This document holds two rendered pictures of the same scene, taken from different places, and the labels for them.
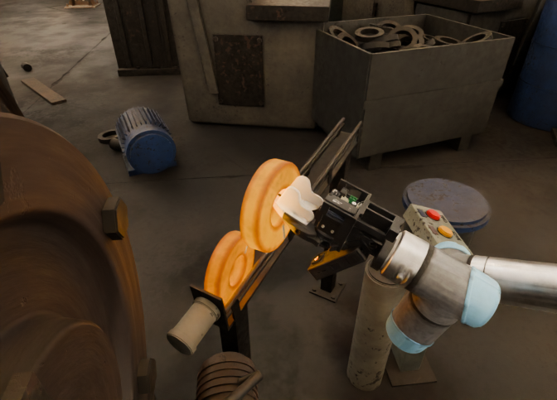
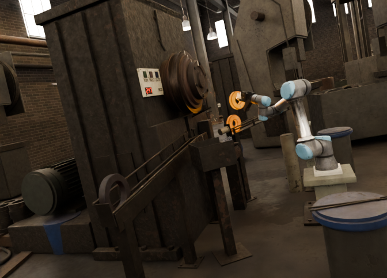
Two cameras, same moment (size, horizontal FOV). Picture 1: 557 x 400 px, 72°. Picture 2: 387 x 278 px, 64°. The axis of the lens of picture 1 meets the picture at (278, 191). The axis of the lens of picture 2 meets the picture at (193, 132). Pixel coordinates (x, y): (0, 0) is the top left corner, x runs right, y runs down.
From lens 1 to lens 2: 2.25 m
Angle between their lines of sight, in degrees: 39
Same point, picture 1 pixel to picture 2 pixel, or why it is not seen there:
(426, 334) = (261, 111)
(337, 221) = (243, 94)
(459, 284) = (260, 97)
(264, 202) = (232, 95)
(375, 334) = (287, 159)
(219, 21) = not seen: hidden behind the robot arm
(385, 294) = (284, 139)
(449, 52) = (365, 88)
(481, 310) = (264, 99)
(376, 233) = (249, 95)
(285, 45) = not seen: hidden behind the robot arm
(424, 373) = not seen: hidden behind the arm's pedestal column
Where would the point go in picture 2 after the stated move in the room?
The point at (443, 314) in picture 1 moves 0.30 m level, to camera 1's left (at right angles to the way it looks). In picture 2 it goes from (260, 104) to (224, 110)
